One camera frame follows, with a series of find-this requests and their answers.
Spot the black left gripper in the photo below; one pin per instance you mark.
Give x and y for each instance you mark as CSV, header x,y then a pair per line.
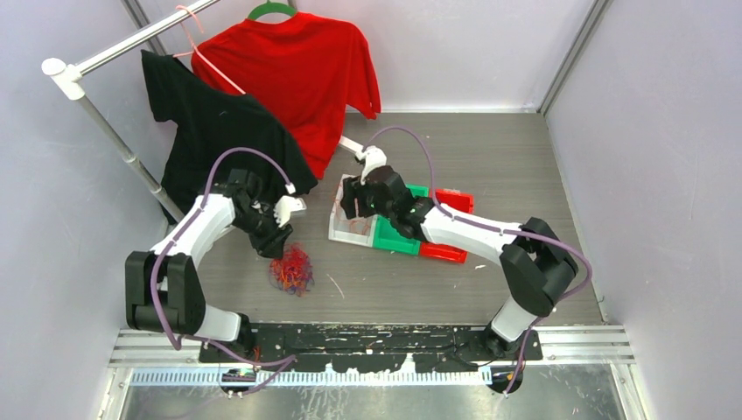
x,y
271,245

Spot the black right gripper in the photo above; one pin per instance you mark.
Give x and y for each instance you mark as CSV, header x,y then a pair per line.
x,y
348,198

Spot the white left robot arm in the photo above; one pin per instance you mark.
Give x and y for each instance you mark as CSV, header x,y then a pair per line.
x,y
163,293

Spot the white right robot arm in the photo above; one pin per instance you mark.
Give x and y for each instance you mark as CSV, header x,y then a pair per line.
x,y
537,266

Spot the white plastic bin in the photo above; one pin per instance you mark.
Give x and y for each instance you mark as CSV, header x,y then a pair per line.
x,y
357,231

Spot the green plastic bin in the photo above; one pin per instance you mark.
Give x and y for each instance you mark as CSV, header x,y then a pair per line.
x,y
386,237

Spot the red plastic bin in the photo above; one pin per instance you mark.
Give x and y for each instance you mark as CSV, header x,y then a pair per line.
x,y
446,241

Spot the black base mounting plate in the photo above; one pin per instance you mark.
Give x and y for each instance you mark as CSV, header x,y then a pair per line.
x,y
365,348

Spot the black t-shirt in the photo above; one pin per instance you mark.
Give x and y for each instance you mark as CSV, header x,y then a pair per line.
x,y
210,122

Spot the red t-shirt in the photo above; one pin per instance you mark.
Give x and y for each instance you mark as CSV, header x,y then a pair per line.
x,y
306,70

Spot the pink clothes hanger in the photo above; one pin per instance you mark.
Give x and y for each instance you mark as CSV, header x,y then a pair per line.
x,y
195,49

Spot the green clothes hanger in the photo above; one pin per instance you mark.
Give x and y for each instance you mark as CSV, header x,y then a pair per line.
x,y
271,7

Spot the metal clothes rack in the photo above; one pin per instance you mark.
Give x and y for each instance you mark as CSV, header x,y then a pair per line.
x,y
112,126

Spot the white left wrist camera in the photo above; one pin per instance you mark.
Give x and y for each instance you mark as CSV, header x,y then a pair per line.
x,y
287,206

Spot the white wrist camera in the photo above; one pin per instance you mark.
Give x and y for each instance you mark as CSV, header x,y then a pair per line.
x,y
371,158
287,206

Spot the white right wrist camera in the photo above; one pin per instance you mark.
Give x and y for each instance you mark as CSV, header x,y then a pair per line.
x,y
371,158

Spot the white slotted cable duct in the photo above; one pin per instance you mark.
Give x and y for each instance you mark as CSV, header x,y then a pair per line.
x,y
242,377

